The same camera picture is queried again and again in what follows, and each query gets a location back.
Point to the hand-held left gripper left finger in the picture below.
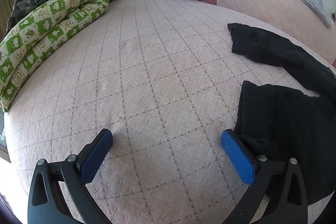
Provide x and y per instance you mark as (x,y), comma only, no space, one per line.
(95,154)

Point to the green patterned folded quilt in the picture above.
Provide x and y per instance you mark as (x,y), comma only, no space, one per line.
(47,35)

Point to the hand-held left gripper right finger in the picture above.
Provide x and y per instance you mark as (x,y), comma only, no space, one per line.
(237,158)

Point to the black pants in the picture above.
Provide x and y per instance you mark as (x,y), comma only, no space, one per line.
(288,119)

